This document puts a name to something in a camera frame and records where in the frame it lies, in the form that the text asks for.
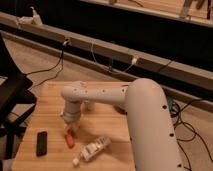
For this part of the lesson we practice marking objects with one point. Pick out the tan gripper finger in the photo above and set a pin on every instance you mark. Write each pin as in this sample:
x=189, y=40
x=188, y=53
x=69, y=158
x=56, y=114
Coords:
x=75, y=127
x=67, y=127

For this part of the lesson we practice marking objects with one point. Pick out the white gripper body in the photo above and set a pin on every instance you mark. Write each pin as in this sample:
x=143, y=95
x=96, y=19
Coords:
x=71, y=112

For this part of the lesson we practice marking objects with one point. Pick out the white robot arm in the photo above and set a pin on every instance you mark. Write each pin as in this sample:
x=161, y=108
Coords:
x=150, y=126

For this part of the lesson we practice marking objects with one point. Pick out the white ceramic cup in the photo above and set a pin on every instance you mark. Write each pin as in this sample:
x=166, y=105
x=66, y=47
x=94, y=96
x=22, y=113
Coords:
x=89, y=106

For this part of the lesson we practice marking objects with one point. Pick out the black rectangular remote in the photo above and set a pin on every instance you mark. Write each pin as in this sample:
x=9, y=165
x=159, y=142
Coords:
x=41, y=146

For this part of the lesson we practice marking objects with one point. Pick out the clear plastic bottle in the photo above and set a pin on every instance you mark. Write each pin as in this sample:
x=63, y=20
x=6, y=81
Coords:
x=90, y=150

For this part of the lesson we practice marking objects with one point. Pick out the black chair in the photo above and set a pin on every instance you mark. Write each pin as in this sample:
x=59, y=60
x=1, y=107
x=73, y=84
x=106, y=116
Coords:
x=14, y=90

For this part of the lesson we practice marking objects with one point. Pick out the white spray bottle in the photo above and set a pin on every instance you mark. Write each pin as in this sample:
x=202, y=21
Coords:
x=35, y=19

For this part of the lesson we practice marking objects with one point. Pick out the blue box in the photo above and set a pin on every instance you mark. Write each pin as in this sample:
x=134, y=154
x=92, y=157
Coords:
x=169, y=102

